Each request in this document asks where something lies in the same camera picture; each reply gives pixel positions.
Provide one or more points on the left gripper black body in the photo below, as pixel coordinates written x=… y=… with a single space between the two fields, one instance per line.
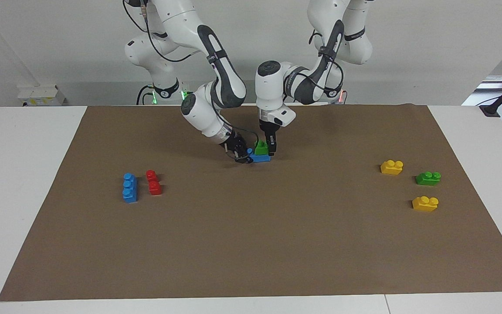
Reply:
x=269 y=129

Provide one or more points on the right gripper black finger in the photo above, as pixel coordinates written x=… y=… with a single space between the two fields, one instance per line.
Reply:
x=244 y=161
x=247 y=151

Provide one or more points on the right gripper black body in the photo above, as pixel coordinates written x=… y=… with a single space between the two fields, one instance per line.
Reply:
x=234 y=144

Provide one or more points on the green toy brick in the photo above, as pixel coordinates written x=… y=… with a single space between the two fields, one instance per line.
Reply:
x=260 y=149
x=427 y=179

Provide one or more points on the blue three-stud toy brick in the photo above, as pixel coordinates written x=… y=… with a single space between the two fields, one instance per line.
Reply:
x=260 y=158
x=130 y=189

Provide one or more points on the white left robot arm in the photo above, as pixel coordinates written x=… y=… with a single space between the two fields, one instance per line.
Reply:
x=270 y=93

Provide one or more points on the brown paper table mat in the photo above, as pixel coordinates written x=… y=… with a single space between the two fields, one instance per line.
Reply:
x=251 y=226

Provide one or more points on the red toy brick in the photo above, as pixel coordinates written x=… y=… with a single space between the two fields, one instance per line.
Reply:
x=151 y=175
x=155 y=189

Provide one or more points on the yellow toy brick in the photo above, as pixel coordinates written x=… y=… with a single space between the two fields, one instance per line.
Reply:
x=391 y=168
x=424 y=205

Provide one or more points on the white wall socket box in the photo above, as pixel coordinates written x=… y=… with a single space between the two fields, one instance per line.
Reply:
x=37 y=93

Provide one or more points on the grey metal window frame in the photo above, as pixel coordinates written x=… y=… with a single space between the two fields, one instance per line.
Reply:
x=499 y=79

